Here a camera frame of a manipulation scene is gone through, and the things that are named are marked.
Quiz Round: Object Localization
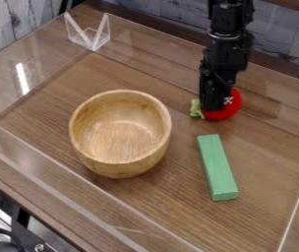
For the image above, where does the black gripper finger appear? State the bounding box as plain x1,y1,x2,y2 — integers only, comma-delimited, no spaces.
200,68,214,110
206,79,233,111

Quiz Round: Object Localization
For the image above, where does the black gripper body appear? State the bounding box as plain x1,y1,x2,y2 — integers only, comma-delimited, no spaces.
200,29,256,86

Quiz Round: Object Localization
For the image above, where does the red plush strawberry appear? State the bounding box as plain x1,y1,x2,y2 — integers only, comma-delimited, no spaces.
189,89,244,120

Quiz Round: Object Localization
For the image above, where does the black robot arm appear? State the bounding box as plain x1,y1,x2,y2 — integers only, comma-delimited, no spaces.
200,0,256,112

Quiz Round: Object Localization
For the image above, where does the wooden bowl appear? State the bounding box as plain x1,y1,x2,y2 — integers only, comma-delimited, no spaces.
69,90,173,179

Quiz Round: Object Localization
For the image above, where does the green rectangular block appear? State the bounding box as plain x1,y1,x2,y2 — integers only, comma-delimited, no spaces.
197,134,240,202

